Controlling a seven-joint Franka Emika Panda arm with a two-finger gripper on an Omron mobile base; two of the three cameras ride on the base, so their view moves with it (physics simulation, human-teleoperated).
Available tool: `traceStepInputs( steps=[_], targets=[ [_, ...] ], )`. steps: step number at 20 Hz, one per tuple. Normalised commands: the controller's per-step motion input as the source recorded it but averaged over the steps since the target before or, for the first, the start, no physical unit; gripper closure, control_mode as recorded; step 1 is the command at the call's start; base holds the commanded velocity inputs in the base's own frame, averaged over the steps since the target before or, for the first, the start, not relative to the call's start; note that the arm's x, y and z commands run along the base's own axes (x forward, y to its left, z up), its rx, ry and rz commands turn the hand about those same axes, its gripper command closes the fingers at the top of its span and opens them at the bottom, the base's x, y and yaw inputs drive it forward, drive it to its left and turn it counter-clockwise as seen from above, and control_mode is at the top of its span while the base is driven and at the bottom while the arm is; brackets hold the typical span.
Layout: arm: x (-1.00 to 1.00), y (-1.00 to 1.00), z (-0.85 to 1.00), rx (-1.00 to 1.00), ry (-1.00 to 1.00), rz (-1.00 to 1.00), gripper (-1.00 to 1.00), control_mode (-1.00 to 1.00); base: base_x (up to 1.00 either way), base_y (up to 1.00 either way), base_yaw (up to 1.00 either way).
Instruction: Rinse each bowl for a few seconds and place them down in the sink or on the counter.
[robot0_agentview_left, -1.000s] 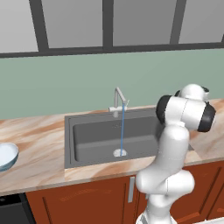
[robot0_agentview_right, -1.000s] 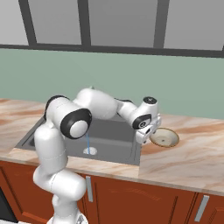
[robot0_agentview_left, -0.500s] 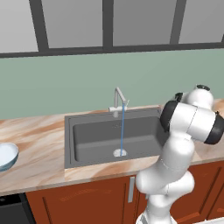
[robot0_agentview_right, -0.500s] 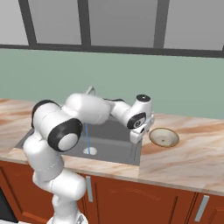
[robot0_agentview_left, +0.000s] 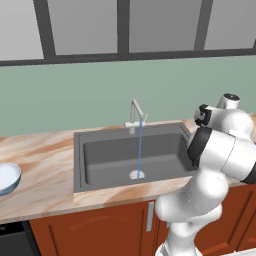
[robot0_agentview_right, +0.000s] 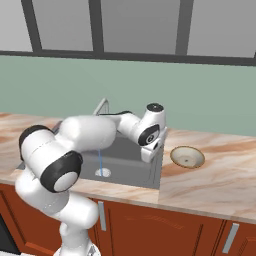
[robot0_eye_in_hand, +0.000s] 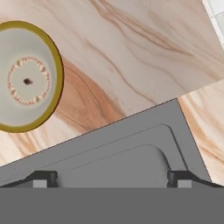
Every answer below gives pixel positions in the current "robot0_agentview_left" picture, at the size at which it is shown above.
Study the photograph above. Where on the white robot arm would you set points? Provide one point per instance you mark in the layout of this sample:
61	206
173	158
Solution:
206	196

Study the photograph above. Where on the silver sink tap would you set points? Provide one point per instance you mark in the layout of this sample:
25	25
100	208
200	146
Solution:
133	115

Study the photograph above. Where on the grey kitchen sink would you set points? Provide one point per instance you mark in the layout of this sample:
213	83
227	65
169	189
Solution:
106	160

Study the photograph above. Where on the pale blue bowl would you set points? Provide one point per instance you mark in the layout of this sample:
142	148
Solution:
7	176

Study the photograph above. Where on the blue water stream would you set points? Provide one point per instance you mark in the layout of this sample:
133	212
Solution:
140	150

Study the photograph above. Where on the dark-framed window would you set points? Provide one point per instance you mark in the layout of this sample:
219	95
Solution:
86	26

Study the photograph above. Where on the black dishwasher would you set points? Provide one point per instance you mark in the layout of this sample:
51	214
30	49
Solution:
13	240

